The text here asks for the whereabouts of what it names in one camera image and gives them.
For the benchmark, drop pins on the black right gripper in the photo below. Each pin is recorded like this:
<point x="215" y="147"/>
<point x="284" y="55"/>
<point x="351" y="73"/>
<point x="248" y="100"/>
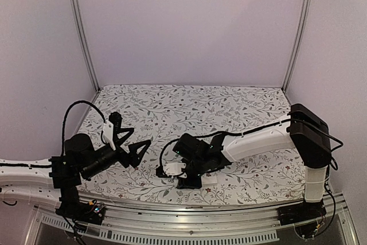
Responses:
<point x="194" y="184"/>

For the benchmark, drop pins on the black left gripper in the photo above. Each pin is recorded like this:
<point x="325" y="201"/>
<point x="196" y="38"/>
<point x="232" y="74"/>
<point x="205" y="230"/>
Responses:
<point x="132" y="159"/>

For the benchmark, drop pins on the white air conditioner remote control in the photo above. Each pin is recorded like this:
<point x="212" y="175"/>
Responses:
<point x="206" y="181"/>

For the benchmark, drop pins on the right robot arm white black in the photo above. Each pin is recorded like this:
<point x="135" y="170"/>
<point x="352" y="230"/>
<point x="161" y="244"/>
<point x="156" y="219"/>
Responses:
<point x="300" y="129"/>

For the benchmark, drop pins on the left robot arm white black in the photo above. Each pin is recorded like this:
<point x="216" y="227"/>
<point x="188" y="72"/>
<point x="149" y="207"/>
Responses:
<point x="55" y="181"/>

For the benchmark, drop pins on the floral patterned table mat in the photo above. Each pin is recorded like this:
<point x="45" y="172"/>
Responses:
<point x="162" y="113"/>

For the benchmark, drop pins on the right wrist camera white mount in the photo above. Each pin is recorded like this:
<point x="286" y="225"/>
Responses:
<point x="174" y="169"/>

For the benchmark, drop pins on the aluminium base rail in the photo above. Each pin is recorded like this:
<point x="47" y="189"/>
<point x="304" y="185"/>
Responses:
<point x="137" y="222"/>

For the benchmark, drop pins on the left aluminium corner post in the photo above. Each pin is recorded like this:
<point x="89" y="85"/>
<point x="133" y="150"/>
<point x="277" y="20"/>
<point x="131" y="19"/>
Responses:
<point x="84" y="44"/>

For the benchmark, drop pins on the aluminium corner post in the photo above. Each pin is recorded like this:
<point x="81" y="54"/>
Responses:
<point x="84" y="44"/>
<point x="302" y="22"/>

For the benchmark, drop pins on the right aluminium corner post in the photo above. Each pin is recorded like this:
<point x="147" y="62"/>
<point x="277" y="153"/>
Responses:
<point x="302" y="22"/>

